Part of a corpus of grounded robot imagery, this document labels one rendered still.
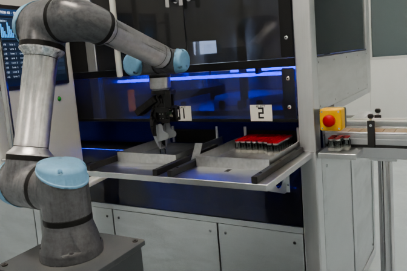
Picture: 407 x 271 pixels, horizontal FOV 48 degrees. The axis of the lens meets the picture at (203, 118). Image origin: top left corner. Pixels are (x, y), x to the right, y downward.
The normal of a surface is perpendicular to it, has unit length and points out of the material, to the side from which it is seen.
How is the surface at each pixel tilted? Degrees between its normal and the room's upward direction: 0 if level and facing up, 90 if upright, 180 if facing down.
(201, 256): 90
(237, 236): 90
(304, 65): 90
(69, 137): 90
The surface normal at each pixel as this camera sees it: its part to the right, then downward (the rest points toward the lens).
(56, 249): -0.18, -0.16
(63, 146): 0.94, -0.03
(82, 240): 0.57, -0.25
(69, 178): 0.55, 0.03
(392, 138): -0.51, 0.15
